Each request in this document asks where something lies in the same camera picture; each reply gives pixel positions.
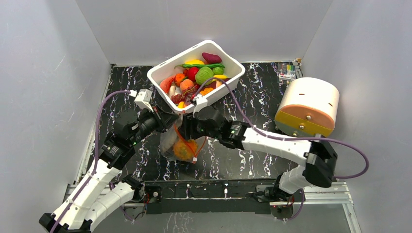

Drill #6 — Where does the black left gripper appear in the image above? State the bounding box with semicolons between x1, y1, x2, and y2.
130;103;180;146

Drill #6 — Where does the clear zip top bag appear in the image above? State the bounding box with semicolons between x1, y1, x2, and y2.
159;120;206;164

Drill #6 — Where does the orange toy pineapple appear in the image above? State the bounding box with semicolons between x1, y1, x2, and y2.
172;139;198;162

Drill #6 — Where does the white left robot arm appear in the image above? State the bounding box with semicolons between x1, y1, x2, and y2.
39;106;178;233

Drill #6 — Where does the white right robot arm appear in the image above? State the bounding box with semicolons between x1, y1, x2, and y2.
178;106;337;201

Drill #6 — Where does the white plastic food bin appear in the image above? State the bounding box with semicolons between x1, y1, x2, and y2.
147;40;245;113

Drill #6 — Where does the yellow orange toy piece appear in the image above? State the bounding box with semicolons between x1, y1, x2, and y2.
200;87;214;96

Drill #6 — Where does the red toy grape bunch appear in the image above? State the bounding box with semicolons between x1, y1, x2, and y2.
171;87;198;104

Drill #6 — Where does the red toy slice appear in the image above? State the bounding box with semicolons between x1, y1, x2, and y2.
159;75;175;94

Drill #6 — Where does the peach toy fruit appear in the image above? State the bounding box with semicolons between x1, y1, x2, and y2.
179;79;195;93

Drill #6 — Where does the yellow toy banana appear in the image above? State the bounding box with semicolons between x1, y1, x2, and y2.
213;74;229;80

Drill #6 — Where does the orange toy carrot piece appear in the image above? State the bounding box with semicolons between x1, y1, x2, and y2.
174;73;186;87

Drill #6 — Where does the green toy cabbage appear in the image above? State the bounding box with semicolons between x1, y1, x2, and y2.
195;67;214;85

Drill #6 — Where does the red toy tomato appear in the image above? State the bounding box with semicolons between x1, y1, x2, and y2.
187;67;199;82

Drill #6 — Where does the green toy chili pepper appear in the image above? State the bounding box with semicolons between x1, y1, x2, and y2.
174;64;225;69

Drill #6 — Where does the yellow toy lemon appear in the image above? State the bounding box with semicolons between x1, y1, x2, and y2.
185;59;205;65

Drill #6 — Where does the purple toy sweet potato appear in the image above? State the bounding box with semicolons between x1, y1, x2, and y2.
202;52;222;64

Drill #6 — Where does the box of markers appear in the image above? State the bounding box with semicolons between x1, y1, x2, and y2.
277;60;303;83

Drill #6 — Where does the white cylindrical drum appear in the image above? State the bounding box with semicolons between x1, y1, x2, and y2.
275;77;340;137

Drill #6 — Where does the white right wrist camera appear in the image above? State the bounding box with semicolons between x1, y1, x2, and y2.
193;94;208;114

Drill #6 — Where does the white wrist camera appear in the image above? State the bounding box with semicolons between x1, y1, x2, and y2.
193;94;208;114
129;89;153;112

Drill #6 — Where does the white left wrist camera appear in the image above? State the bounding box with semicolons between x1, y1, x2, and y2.
129;89;153;112

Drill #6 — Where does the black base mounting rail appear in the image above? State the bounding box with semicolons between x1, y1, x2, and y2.
63;176;353;216

